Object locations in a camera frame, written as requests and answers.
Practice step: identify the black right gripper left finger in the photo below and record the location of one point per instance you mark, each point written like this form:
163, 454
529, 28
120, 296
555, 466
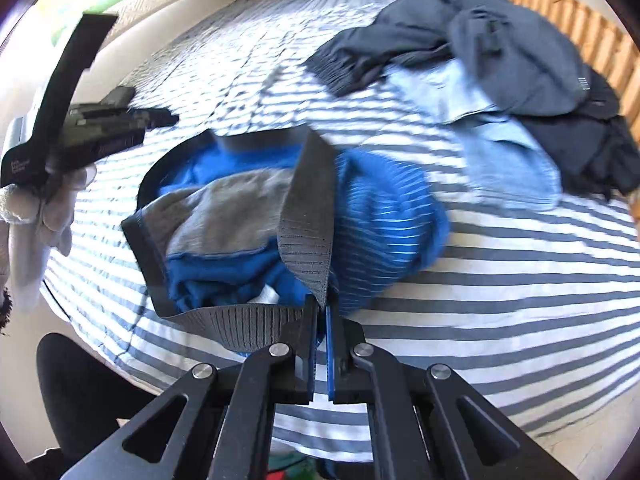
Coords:
213, 424

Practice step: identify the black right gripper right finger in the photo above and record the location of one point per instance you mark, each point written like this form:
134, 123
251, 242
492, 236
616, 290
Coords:
427, 424

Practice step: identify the white gloved left hand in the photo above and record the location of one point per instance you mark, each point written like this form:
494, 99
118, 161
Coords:
31, 227

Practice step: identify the folded black garment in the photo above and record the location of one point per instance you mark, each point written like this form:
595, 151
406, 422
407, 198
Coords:
121, 96

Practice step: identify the blue white striped bedspread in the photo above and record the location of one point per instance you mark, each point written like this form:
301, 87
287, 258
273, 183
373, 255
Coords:
447, 173

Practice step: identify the light blue denim shirt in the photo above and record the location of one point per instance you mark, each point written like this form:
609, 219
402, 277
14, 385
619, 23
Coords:
505, 165

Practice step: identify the black garment under jacket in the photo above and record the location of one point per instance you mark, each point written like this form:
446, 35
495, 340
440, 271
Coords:
592, 146

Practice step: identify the dark navy jacket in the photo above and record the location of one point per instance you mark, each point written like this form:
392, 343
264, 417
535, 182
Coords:
523, 63

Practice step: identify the wooden slatted bed rail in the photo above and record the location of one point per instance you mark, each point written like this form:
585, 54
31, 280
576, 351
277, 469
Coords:
602, 44

